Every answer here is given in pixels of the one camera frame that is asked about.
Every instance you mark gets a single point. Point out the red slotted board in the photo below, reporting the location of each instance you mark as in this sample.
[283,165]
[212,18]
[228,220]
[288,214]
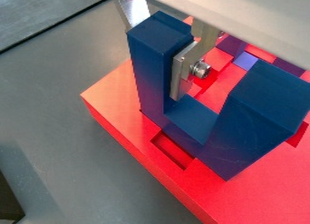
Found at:
[267,194]

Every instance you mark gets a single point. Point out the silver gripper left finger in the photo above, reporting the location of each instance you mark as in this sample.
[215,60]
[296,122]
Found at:
[132,11]

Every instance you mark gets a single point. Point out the purple U-shaped block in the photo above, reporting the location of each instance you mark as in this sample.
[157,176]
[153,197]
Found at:
[246,54]

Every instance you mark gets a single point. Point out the blue U-shaped block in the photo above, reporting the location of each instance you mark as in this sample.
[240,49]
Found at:
[263,110]

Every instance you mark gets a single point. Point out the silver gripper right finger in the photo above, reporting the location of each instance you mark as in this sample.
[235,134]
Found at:
[188,64]

